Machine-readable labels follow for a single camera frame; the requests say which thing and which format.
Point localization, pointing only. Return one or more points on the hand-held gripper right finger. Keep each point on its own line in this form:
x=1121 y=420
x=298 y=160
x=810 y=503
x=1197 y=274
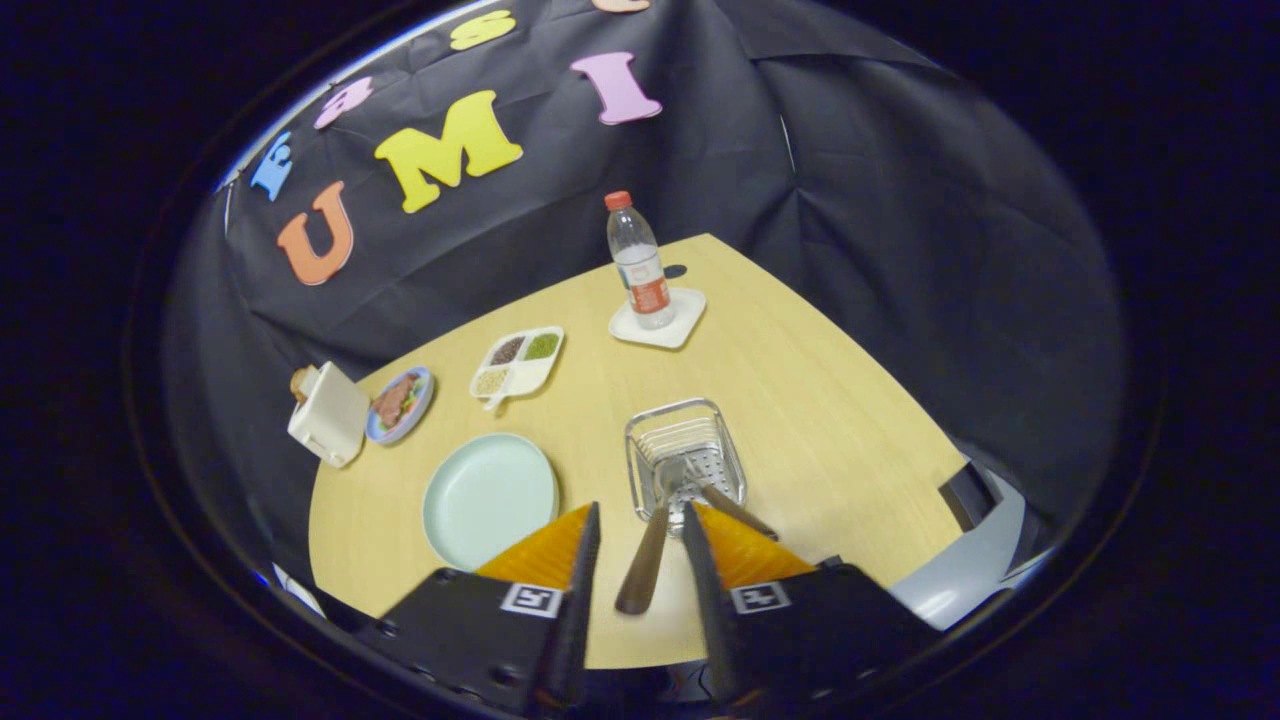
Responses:
x=705 y=620

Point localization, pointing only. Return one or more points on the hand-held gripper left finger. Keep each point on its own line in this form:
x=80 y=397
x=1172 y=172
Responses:
x=582 y=600

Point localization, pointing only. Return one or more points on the light green plate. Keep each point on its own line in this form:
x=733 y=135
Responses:
x=490 y=500

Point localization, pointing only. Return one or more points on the white divided grain dish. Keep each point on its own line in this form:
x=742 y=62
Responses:
x=525 y=375

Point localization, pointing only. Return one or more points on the grey chair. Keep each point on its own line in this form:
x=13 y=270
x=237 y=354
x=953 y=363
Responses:
x=960 y=580

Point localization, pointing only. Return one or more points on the small blue plate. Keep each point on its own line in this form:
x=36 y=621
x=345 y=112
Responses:
x=426 y=390

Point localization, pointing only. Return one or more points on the meat and salad food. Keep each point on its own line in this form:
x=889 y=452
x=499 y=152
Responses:
x=393 y=402

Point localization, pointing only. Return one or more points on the white square coaster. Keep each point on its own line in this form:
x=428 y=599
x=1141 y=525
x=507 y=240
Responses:
x=685 y=320

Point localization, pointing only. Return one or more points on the cream white toaster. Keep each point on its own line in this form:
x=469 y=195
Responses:
x=330 y=420

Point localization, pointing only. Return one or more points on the red cap water bottle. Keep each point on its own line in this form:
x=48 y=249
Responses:
x=640 y=270

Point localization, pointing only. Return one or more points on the toasted bread slice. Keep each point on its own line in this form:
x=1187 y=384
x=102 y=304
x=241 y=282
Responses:
x=300 y=382

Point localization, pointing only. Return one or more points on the black backdrop cloth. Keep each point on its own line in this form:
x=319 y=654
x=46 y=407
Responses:
x=850 y=250

